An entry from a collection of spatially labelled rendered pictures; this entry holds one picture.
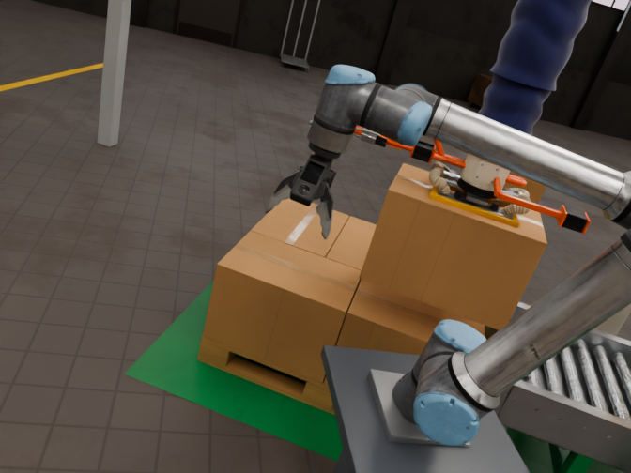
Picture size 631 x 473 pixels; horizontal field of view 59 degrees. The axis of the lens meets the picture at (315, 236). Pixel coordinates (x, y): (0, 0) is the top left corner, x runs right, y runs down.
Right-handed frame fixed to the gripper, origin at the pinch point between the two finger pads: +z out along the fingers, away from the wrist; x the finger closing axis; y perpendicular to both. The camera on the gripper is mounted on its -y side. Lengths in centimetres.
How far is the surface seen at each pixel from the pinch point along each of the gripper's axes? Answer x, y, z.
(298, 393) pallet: -14, 87, 123
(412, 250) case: -32, 86, 32
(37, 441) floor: 65, 13, 132
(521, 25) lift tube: -32, 99, -53
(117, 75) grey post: 223, 283, 87
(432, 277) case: -43, 86, 39
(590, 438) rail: -121, 73, 67
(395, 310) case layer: -38, 102, 69
